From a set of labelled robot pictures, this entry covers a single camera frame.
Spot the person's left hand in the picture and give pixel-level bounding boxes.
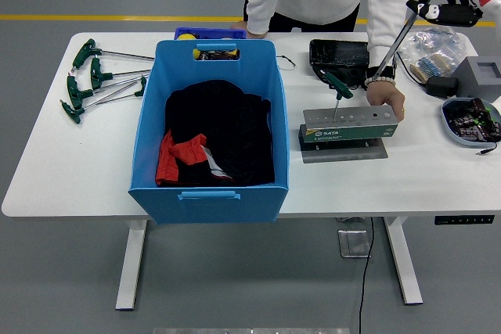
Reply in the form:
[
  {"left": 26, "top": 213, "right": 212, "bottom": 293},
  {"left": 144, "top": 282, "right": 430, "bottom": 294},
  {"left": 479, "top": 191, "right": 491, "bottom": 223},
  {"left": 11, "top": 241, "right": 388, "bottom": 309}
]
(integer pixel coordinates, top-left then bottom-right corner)
[{"left": 365, "top": 82, "right": 406, "bottom": 123}]

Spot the small green T-handle hex key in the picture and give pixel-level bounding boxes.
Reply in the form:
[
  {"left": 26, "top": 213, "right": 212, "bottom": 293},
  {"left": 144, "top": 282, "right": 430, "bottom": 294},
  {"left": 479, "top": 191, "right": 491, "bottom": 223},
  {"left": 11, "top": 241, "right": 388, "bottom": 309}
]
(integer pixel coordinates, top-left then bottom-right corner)
[{"left": 319, "top": 70, "right": 355, "bottom": 121}]

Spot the green grey hex key rack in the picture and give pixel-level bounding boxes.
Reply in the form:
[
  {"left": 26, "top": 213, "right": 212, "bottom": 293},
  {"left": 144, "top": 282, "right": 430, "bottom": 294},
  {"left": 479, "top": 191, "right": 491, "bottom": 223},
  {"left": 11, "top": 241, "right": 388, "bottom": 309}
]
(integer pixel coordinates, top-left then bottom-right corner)
[{"left": 298, "top": 105, "right": 399, "bottom": 163}]

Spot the grey foam box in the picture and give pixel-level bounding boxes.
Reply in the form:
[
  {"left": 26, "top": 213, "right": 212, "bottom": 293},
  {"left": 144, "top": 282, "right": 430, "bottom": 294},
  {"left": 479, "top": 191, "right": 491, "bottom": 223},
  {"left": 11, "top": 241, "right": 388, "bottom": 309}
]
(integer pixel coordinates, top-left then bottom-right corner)
[{"left": 456, "top": 56, "right": 501, "bottom": 102}]

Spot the light blue plastic box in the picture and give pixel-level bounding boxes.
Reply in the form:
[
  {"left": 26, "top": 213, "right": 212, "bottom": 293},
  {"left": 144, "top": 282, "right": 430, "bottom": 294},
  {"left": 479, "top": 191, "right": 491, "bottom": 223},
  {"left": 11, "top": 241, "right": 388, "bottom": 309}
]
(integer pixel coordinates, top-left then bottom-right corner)
[{"left": 128, "top": 39, "right": 291, "bottom": 227}]

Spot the black wristwatch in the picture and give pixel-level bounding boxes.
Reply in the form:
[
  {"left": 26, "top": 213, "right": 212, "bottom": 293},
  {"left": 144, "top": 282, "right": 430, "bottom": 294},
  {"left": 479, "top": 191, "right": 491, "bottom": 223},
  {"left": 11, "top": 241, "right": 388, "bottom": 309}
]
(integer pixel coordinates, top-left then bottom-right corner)
[{"left": 366, "top": 64, "right": 396, "bottom": 81}]

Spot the dark blue plastic bin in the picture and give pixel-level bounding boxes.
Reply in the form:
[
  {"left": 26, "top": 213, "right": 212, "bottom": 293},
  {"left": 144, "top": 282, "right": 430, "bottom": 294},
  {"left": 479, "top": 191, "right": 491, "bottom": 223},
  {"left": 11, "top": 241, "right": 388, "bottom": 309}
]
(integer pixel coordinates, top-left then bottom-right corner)
[{"left": 174, "top": 27, "right": 248, "bottom": 41}]

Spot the taped resistor bundle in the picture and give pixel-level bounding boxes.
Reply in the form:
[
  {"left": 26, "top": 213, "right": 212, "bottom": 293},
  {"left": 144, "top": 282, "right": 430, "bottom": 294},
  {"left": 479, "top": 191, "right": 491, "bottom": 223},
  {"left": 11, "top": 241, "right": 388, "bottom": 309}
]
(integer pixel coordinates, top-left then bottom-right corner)
[{"left": 409, "top": 55, "right": 457, "bottom": 81}]

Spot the black power adapter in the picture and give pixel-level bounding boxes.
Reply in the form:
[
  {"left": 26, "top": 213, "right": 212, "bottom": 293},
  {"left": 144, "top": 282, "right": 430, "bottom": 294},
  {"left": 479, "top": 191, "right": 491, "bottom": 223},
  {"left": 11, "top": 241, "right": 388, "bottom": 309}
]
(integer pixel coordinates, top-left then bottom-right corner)
[{"left": 425, "top": 77, "right": 460, "bottom": 99}]

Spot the black plastic tray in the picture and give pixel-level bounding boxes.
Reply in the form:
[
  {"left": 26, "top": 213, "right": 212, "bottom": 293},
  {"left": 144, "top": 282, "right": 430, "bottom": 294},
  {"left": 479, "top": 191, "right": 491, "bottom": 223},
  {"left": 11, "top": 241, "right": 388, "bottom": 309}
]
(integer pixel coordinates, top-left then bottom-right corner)
[{"left": 308, "top": 39, "right": 371, "bottom": 91}]

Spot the pale blue oval bowl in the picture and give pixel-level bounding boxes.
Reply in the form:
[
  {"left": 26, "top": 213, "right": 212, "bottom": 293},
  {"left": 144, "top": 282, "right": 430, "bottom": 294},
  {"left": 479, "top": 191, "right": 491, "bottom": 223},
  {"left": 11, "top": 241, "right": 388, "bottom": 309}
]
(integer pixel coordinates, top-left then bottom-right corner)
[{"left": 441, "top": 97, "right": 501, "bottom": 150}]

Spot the clear plastic parts bag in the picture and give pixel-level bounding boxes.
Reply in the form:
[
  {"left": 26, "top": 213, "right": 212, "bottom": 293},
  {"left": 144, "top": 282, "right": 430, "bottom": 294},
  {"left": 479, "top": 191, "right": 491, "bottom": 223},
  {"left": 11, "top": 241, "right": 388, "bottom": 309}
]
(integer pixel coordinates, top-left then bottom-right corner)
[{"left": 397, "top": 25, "right": 467, "bottom": 81}]

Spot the dark parts pile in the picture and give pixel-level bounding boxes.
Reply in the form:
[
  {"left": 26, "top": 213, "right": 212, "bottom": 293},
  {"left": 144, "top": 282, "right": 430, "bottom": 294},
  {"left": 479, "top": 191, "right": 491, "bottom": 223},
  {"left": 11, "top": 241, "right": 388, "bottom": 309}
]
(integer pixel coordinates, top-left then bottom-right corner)
[{"left": 447, "top": 99, "right": 501, "bottom": 142}]

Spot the black garment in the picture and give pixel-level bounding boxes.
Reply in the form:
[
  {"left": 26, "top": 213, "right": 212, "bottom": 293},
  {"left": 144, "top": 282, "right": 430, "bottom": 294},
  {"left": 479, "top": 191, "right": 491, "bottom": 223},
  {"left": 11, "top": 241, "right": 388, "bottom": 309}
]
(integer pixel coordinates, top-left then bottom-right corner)
[{"left": 164, "top": 79, "right": 276, "bottom": 188}]

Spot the red garment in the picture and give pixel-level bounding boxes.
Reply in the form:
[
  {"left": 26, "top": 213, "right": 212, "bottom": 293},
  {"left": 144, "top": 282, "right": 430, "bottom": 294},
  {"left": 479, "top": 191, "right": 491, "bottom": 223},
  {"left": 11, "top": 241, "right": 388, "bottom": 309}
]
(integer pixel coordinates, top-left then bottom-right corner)
[{"left": 155, "top": 129, "right": 234, "bottom": 188}]

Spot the black table control panel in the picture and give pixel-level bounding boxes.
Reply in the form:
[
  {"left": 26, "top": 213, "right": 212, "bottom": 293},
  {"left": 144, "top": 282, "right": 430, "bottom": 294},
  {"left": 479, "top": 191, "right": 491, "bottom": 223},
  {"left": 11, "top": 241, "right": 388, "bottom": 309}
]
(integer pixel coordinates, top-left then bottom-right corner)
[{"left": 434, "top": 214, "right": 496, "bottom": 227}]

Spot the metal floor plate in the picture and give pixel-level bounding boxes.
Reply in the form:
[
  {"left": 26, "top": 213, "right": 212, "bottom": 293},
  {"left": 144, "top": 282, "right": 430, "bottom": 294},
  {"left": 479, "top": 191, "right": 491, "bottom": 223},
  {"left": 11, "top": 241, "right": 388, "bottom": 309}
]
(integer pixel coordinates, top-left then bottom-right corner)
[{"left": 337, "top": 228, "right": 372, "bottom": 259}]

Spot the white table leg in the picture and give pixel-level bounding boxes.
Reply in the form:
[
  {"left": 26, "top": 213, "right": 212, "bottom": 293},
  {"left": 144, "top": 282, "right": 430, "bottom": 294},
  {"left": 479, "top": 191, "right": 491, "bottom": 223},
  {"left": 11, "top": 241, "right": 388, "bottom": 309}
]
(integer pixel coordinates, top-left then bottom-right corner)
[
  {"left": 115, "top": 219, "right": 149, "bottom": 311},
  {"left": 382, "top": 217, "right": 424, "bottom": 306}
]

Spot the beaded bracelet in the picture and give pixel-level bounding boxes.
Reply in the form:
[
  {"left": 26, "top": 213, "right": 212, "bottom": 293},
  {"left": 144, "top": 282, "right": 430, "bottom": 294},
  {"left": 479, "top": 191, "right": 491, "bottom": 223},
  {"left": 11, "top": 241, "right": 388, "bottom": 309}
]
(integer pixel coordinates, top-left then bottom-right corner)
[{"left": 363, "top": 75, "right": 397, "bottom": 88}]

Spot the black adapter cable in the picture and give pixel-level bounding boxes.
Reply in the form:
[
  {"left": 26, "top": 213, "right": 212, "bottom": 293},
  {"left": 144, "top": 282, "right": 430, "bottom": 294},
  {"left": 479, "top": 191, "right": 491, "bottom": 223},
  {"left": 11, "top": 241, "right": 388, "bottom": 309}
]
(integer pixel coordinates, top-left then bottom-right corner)
[{"left": 395, "top": 51, "right": 428, "bottom": 87}]

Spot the slim green T-handle hex key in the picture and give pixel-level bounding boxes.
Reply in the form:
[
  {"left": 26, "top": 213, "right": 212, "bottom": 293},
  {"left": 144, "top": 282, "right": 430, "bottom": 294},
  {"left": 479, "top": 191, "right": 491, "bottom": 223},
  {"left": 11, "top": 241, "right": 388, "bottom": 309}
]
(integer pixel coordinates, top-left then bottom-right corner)
[{"left": 96, "top": 74, "right": 148, "bottom": 106}]

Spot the black floor cable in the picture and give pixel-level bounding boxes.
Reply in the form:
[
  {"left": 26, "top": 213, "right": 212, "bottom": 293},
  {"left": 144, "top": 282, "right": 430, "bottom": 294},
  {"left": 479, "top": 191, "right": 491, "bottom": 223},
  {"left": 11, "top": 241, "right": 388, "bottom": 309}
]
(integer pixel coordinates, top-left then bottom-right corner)
[{"left": 358, "top": 217, "right": 376, "bottom": 334}]

